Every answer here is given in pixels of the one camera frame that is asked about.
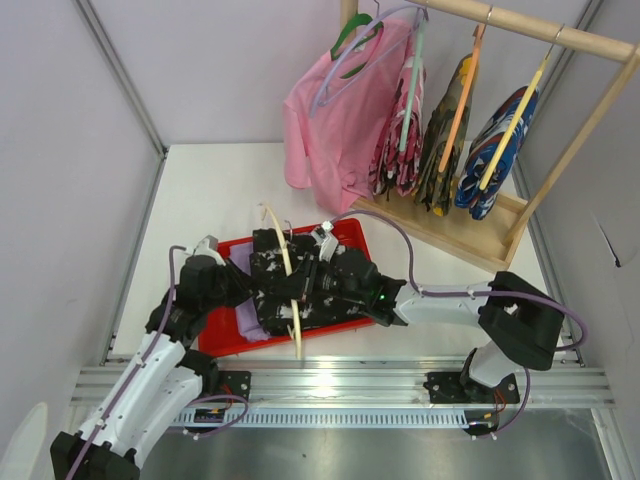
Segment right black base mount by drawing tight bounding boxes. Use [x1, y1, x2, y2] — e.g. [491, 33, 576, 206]
[423, 371, 521, 405]

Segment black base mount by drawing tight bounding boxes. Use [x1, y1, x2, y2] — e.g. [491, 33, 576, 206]
[423, 371, 521, 405]
[200, 370, 252, 400]

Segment purple trousers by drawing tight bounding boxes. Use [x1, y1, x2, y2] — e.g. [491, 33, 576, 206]
[230, 241, 271, 343]

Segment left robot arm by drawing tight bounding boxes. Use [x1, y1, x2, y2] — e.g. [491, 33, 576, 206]
[50, 255, 254, 479]

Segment yellow hanger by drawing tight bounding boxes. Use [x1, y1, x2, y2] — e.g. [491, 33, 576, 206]
[479, 24, 565, 191]

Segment white cable duct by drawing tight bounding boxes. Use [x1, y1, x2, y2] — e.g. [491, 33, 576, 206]
[170, 407, 469, 429]

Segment cream hanger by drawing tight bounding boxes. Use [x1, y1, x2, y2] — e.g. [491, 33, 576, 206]
[252, 202, 303, 360]

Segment purple hanger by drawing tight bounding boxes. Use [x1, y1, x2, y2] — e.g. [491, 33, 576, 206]
[308, 0, 431, 119]

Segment aluminium rail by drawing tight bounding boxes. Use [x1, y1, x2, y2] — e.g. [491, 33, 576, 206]
[72, 355, 616, 409]

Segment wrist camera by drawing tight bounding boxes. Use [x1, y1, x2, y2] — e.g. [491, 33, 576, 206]
[311, 221, 339, 262]
[186, 235, 225, 266]

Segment red plastic tray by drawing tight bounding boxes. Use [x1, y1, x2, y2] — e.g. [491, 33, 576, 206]
[198, 218, 374, 357]

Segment purple cable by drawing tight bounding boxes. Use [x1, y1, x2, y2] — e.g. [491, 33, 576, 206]
[62, 244, 251, 480]
[327, 209, 589, 436]

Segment blue patterned garment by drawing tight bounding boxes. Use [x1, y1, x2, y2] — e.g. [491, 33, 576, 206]
[453, 85, 541, 221]

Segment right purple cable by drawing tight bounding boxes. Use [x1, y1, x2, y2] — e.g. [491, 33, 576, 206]
[327, 209, 589, 436]

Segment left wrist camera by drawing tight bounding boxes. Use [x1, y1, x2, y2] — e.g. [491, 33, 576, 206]
[186, 235, 225, 266]

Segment pink patterned garment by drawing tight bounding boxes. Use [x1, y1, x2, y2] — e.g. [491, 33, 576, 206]
[369, 54, 426, 196]

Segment camouflage garment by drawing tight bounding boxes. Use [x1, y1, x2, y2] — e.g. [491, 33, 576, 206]
[413, 54, 477, 217]

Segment pink t-shirt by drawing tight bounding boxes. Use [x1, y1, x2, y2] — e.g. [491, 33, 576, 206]
[283, 18, 410, 214]

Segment orange hanger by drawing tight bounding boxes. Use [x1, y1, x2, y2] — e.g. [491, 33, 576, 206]
[438, 23, 486, 173]

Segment wooden clothes rack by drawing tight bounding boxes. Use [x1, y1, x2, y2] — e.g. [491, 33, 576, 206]
[355, 1, 639, 272]

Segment black floral garment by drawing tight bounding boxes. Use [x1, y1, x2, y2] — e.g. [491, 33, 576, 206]
[249, 229, 366, 337]

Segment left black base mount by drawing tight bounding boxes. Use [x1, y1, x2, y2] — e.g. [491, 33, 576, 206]
[200, 370, 252, 400]

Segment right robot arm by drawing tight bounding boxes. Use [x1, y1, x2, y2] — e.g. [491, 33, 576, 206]
[264, 250, 565, 388]

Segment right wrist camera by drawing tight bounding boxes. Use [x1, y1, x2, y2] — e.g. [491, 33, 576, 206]
[311, 221, 339, 262]

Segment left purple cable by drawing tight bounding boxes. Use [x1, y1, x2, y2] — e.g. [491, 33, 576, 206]
[62, 244, 251, 480]

